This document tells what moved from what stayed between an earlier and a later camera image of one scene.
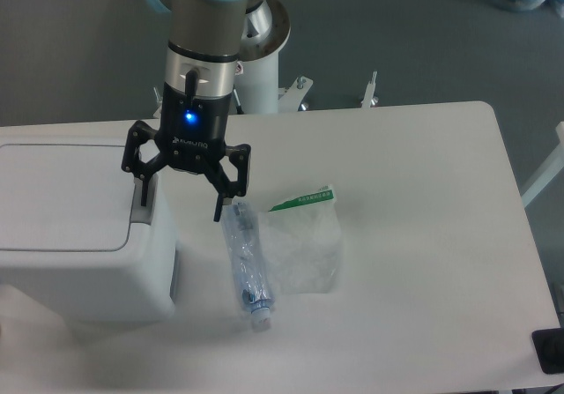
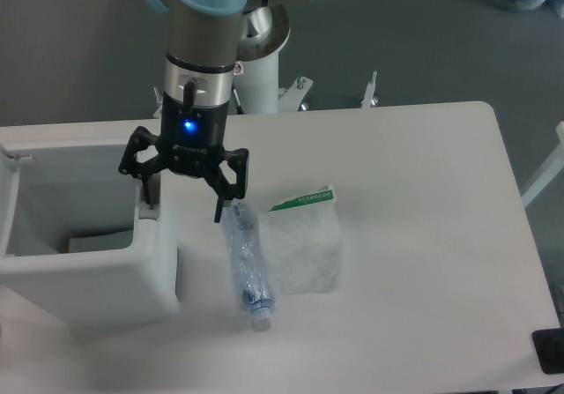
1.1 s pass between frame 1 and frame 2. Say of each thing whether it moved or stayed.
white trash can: stayed
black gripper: stayed
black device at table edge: stayed
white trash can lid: moved
